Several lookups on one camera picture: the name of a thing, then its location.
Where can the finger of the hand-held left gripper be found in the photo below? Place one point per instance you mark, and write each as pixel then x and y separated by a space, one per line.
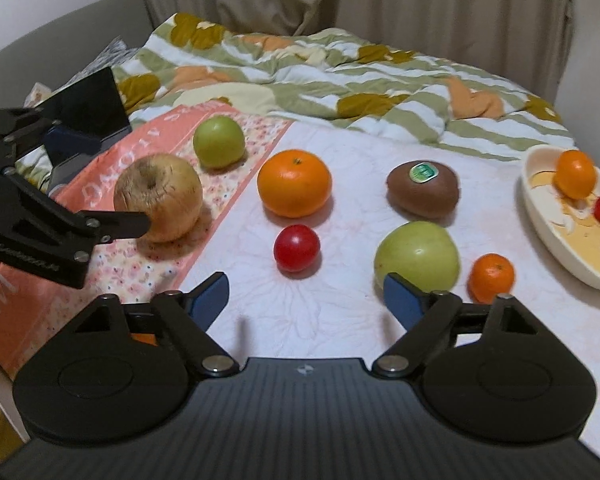
pixel 122 224
pixel 15 130

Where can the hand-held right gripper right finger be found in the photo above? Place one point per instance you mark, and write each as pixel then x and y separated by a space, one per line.
pixel 402 302

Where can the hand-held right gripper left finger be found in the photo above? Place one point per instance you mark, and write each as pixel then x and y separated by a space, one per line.
pixel 211 297

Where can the wrinkled brown apple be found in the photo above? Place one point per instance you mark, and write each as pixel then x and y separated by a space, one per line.
pixel 160 192

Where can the large green apple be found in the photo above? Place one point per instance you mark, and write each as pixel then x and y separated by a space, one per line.
pixel 417 255

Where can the small mandarin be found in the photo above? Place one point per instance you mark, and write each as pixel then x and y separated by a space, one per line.
pixel 491 277

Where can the large red cherry tomato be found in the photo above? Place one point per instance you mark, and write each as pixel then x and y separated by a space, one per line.
pixel 296 247

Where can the brown kiwi with green sticker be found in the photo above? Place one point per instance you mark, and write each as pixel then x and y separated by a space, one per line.
pixel 422 192

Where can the small green apple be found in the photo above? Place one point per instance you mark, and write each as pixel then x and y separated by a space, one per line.
pixel 219 141

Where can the large orange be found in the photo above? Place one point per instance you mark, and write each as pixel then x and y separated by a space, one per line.
pixel 294 182

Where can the cream oval bowl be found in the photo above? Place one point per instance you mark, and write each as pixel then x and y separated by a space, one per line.
pixel 570 245

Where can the medium orange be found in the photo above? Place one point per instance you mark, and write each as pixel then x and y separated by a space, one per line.
pixel 575 174

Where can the pink floral towel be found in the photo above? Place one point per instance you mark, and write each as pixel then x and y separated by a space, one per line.
pixel 105 270

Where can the white patterned mat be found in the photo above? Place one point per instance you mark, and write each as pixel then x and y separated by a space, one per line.
pixel 352 245

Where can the black box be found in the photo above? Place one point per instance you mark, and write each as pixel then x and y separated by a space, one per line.
pixel 90 105

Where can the grey headboard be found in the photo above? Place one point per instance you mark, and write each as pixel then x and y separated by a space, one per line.
pixel 55 30

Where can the grey patterned cloth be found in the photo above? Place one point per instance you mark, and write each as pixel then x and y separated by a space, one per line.
pixel 107 55

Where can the green striped floral quilt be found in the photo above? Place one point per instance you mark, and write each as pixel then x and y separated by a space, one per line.
pixel 330 75

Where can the beige curtain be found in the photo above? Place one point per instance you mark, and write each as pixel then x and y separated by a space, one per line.
pixel 380 0

